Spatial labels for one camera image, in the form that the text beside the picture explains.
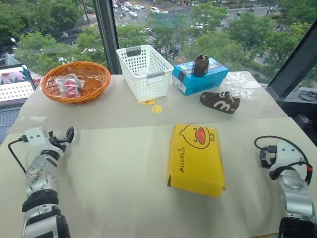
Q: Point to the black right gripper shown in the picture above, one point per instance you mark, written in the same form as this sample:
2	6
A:
265	160

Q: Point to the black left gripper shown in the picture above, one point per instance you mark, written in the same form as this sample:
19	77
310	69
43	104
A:
57	141

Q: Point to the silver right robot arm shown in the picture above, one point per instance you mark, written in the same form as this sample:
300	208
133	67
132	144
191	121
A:
296	196

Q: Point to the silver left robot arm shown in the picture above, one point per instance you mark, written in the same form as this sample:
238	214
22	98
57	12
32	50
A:
40	178

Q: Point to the yellow duck box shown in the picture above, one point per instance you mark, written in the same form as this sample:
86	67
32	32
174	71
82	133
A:
196	158

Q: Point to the blue shoe box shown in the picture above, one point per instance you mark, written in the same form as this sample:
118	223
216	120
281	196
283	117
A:
200	80

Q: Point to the orange wicker basket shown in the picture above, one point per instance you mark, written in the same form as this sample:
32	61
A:
81	95

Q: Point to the clear bag of red items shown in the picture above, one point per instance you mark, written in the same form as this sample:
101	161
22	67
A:
69	85

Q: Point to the black device on floor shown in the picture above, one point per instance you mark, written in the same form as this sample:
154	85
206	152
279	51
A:
302	121

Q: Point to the clear bag with red contents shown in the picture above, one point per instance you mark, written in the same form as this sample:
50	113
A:
36	80

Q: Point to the open laptop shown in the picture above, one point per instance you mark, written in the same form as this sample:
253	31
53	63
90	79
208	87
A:
12	94

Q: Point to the brown child shoe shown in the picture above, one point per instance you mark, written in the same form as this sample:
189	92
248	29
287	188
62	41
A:
220	102
201	65

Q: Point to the crumpled clear plastic wrap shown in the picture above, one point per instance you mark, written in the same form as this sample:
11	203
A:
235	83

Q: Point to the yellow paper tag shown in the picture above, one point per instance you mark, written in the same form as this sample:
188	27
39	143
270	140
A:
147	101

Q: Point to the round yellow sticker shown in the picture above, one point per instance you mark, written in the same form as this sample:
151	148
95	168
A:
157	108

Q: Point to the white perforated plastic basket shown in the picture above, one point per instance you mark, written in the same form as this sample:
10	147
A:
144	74

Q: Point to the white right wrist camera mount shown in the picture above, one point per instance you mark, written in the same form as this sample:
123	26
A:
287	153

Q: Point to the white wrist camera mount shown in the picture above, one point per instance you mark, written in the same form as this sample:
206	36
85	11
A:
287	153
36	136

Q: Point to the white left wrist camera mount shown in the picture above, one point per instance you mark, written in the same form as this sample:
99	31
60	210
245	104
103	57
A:
36	136

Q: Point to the dark slanted window frame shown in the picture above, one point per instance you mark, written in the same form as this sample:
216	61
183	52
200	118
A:
294	67

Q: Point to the dark window frame post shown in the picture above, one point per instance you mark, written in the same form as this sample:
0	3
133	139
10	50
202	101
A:
106	34

